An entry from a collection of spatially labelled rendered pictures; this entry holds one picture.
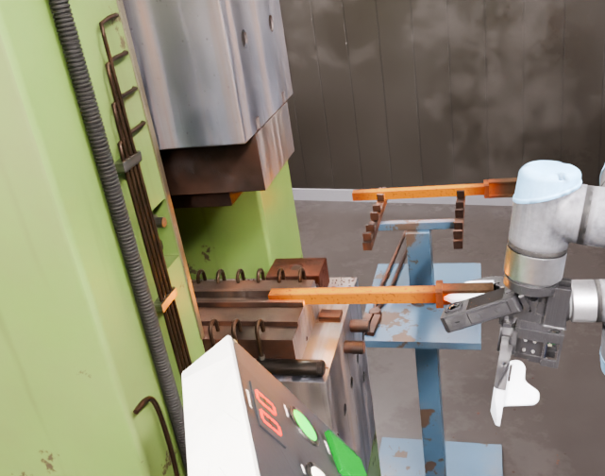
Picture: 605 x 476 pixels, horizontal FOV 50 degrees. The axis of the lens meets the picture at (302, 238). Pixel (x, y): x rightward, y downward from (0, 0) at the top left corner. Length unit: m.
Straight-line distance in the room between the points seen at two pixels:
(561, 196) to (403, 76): 3.16
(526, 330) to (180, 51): 0.61
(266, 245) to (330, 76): 2.69
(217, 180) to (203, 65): 0.20
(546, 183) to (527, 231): 0.07
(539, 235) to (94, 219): 0.56
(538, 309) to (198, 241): 0.88
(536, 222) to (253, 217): 0.78
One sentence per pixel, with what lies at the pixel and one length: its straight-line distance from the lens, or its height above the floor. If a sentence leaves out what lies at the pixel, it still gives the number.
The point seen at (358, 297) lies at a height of 1.00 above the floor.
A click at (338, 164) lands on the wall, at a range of 4.26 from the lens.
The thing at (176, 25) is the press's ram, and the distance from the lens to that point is 0.97.
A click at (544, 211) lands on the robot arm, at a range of 0.85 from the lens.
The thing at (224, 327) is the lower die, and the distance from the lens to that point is 1.26.
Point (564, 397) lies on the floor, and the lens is 2.59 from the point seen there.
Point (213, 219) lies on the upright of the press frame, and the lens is 1.51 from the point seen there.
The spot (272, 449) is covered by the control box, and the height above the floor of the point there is 1.17.
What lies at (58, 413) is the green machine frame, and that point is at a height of 1.08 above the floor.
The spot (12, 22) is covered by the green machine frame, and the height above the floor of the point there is 1.59.
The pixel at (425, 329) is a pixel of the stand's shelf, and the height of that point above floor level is 0.71.
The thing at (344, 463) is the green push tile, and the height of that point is 1.04.
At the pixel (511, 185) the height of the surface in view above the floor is 0.98.
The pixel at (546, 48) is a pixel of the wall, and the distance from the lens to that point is 3.81.
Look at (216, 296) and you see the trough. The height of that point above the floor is 0.99.
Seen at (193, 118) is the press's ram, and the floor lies 1.41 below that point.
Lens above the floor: 1.63
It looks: 25 degrees down
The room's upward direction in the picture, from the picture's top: 9 degrees counter-clockwise
